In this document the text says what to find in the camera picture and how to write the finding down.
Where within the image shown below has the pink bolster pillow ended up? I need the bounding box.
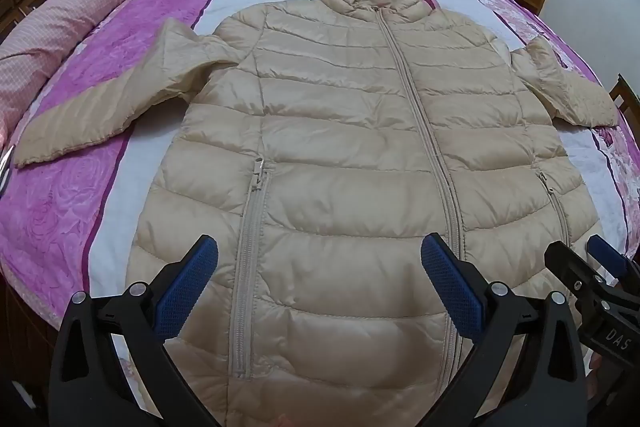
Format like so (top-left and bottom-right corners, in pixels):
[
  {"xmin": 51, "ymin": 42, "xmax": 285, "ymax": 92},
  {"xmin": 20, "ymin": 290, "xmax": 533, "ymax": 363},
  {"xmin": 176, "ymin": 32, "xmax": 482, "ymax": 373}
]
[{"xmin": 0, "ymin": 0, "xmax": 206, "ymax": 142}]

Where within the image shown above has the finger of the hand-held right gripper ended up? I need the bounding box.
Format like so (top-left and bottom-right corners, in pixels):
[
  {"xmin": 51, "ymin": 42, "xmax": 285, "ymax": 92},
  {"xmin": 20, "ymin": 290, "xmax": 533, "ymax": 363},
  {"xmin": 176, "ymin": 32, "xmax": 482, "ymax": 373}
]
[
  {"xmin": 586, "ymin": 234, "xmax": 640, "ymax": 290},
  {"xmin": 544, "ymin": 241, "xmax": 610, "ymax": 310}
]

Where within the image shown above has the wooden chair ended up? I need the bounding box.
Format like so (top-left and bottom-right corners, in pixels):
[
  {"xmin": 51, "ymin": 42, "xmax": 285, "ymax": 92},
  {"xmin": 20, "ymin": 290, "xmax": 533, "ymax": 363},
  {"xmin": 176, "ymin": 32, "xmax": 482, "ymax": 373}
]
[{"xmin": 609, "ymin": 74, "xmax": 640, "ymax": 128}]

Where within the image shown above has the smartphone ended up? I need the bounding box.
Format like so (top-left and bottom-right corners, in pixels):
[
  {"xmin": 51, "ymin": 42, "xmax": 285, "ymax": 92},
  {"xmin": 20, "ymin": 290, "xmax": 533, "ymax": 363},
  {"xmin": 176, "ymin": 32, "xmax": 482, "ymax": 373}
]
[{"xmin": 0, "ymin": 147, "xmax": 16, "ymax": 195}]

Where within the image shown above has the beige puffer jacket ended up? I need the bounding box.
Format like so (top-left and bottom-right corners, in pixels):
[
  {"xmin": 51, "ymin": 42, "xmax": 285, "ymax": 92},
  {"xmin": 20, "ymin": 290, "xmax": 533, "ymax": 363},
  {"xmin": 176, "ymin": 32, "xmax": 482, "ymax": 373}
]
[{"xmin": 14, "ymin": 0, "xmax": 620, "ymax": 427}]

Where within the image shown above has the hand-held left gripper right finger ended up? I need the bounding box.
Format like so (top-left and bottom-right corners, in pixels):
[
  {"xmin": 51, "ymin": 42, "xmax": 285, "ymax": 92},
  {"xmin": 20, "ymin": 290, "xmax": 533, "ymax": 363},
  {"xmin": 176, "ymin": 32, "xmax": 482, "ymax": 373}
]
[{"xmin": 420, "ymin": 233, "xmax": 589, "ymax": 427}]

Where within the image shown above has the purple and white striped bedspread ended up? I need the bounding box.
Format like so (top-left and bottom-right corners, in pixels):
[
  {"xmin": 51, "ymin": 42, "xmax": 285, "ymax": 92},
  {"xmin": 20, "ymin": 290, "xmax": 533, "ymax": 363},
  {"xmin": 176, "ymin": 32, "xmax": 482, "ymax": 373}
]
[{"xmin": 0, "ymin": 0, "xmax": 640, "ymax": 343}]

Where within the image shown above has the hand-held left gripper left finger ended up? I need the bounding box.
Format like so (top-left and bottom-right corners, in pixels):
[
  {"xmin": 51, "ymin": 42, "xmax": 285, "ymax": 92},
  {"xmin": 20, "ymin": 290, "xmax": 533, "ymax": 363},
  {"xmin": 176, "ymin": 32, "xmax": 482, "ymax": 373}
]
[{"xmin": 48, "ymin": 234, "xmax": 221, "ymax": 427}]

